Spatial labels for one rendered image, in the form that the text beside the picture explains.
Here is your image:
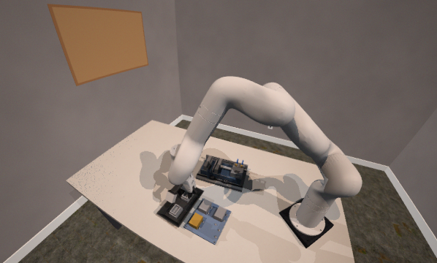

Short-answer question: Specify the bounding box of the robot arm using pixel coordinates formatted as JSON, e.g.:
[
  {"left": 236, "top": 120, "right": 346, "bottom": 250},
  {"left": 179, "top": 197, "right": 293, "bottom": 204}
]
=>
[{"left": 165, "top": 77, "right": 362, "bottom": 236}]

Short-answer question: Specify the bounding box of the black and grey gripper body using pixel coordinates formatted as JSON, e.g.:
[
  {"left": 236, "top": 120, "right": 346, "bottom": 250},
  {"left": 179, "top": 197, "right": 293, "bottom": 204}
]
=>
[{"left": 181, "top": 176, "right": 196, "bottom": 193}]

